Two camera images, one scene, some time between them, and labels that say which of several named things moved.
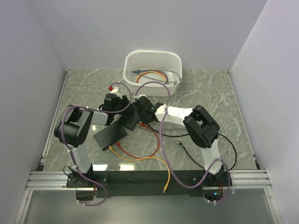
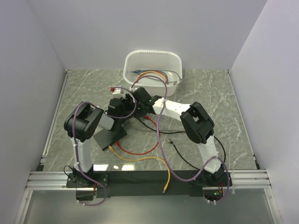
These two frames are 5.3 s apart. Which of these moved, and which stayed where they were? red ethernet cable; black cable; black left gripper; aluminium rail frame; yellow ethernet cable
Moved: red ethernet cable; black cable
Stayed: yellow ethernet cable; black left gripper; aluminium rail frame
